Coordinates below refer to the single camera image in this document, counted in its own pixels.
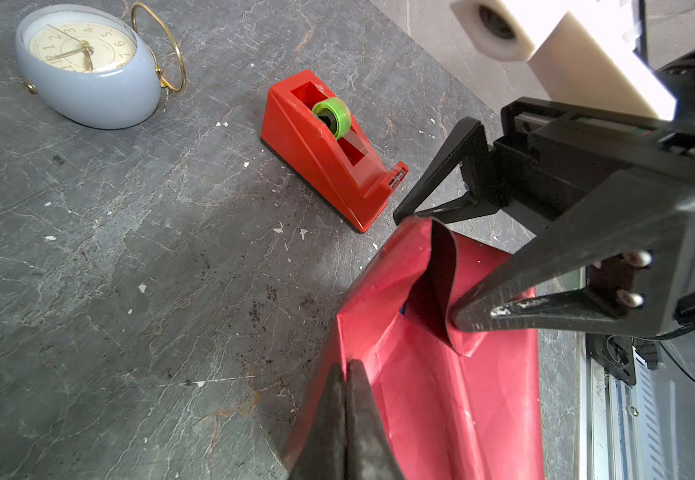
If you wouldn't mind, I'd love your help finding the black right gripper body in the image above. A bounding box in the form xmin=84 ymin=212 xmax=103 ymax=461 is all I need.
xmin=490 ymin=29 xmax=695 ymax=337

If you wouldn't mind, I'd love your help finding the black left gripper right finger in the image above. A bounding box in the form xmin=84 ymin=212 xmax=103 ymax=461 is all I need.
xmin=346 ymin=359 xmax=403 ymax=479

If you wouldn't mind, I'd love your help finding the small round white clock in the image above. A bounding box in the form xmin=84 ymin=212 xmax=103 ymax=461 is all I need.
xmin=15 ymin=2 xmax=188 ymax=130

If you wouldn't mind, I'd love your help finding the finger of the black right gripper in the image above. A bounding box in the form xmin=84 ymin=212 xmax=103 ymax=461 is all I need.
xmin=451 ymin=173 xmax=695 ymax=334
xmin=393 ymin=117 xmax=501 ymax=224

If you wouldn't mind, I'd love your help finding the dark red wrapping paper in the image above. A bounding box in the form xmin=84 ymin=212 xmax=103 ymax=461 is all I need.
xmin=283 ymin=217 xmax=545 ymax=479

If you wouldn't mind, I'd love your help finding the red tape dispenser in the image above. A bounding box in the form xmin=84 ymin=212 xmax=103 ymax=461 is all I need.
xmin=261 ymin=70 xmax=409 ymax=233

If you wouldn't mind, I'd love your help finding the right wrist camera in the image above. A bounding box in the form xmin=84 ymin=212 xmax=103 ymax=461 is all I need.
xmin=451 ymin=1 xmax=677 ymax=121

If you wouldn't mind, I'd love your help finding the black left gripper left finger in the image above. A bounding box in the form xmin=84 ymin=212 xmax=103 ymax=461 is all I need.
xmin=289 ymin=364 xmax=347 ymax=480

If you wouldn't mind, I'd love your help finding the aluminium front rail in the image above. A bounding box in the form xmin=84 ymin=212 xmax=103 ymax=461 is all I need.
xmin=577 ymin=331 xmax=695 ymax=479

